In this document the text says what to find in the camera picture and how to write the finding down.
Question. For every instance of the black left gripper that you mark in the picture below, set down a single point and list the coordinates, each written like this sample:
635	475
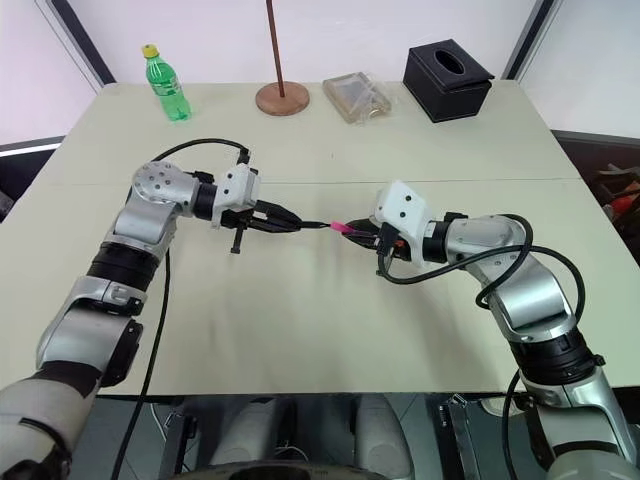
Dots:
239	220

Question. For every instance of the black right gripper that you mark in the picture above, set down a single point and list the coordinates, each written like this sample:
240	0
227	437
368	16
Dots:
389	241

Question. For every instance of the pink marker pen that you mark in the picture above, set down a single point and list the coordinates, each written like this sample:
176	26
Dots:
341	228

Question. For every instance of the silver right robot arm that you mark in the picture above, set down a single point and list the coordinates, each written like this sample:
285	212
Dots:
530	295

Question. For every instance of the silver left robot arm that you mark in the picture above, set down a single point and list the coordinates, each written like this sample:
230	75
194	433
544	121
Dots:
145	220

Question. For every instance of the green plastic bottle yellow cap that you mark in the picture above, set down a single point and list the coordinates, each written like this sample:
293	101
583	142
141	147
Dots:
167	85

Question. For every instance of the wooden stand with pole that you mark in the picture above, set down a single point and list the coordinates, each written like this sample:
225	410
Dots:
282	97

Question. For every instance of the clear plastic box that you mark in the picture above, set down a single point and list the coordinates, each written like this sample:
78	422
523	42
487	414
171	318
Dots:
357	95

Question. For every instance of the black tissue box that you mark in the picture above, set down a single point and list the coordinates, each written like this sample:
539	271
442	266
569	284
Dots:
447	82

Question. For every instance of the grey rounded shape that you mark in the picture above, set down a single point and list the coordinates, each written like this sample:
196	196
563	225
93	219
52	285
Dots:
245	430
382	435

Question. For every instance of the red and black clutter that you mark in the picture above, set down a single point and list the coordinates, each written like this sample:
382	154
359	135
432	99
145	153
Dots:
620	195

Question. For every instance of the dark furniture with white strip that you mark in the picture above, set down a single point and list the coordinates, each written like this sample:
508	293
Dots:
25	165

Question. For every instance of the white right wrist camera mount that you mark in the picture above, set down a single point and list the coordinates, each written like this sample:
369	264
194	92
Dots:
404	205

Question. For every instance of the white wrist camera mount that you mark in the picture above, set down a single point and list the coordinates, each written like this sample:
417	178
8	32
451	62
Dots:
404	205
241	186

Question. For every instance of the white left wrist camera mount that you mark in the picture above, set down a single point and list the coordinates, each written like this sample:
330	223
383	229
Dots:
241	186

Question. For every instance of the metal table bracket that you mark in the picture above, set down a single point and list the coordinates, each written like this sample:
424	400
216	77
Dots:
465	430

